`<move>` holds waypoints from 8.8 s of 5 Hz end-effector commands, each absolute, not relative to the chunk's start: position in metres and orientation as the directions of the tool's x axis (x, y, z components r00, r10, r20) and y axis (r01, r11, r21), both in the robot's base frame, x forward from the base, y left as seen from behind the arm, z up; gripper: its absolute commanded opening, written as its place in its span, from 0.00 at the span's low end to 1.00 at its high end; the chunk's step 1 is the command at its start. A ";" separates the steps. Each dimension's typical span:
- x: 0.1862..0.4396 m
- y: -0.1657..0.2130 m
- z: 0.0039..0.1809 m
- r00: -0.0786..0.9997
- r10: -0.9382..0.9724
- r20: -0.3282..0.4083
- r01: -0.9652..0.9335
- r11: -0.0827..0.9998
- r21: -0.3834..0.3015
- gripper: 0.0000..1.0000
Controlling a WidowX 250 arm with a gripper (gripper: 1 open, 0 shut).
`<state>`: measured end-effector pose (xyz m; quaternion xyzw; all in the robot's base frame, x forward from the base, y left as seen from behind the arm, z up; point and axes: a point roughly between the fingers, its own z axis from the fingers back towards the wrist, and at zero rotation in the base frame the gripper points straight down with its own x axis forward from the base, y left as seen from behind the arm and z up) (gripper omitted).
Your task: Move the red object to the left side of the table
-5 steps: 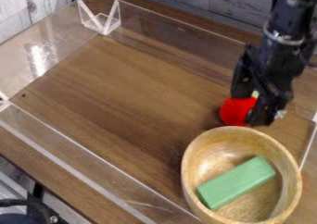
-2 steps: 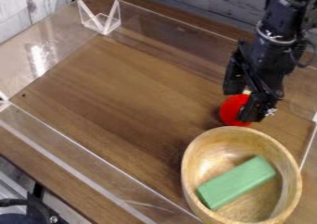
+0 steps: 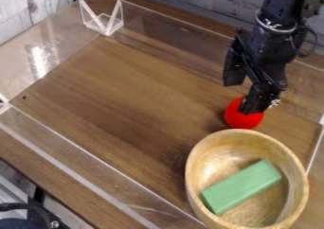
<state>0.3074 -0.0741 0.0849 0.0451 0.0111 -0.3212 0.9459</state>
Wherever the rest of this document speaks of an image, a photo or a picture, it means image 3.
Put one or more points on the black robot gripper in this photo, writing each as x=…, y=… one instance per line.
x=257, y=56

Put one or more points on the red plush strawberry toy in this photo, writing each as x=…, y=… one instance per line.
x=238, y=120

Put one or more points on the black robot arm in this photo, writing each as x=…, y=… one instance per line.
x=284, y=15

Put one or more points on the green rectangular block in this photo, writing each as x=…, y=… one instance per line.
x=241, y=186

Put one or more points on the wooden bowl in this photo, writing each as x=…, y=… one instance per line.
x=222, y=154

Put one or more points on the clear acrylic corner bracket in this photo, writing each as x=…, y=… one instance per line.
x=105, y=23

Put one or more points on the clear acrylic barrier wall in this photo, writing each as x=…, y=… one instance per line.
x=105, y=111

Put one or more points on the black metal clamp bracket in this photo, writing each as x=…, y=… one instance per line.
x=42, y=217

